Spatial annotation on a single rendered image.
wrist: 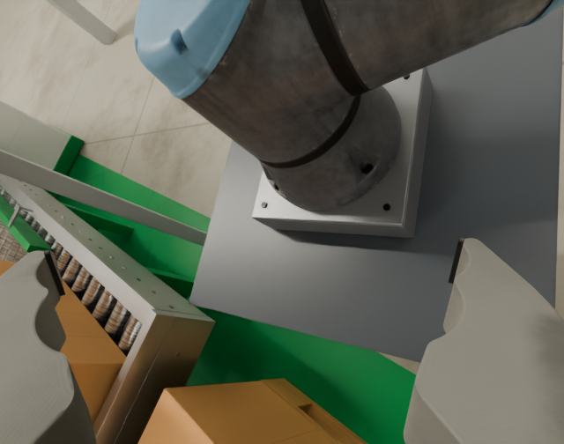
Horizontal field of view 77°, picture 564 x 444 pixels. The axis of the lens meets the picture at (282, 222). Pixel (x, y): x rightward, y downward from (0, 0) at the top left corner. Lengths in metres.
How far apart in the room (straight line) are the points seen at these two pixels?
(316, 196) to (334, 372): 0.94
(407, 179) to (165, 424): 0.78
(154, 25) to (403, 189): 0.29
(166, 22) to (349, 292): 0.36
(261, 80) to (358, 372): 1.09
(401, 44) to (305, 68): 0.07
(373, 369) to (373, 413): 0.13
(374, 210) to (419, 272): 0.09
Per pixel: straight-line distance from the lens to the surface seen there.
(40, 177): 1.31
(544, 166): 0.48
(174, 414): 0.95
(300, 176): 0.41
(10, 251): 1.99
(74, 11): 3.73
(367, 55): 0.29
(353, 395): 1.28
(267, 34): 0.29
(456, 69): 0.57
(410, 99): 0.49
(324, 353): 1.32
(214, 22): 0.27
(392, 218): 0.42
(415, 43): 0.29
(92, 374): 1.03
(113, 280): 1.13
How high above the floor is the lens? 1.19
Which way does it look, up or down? 52 degrees down
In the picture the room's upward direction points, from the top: 60 degrees counter-clockwise
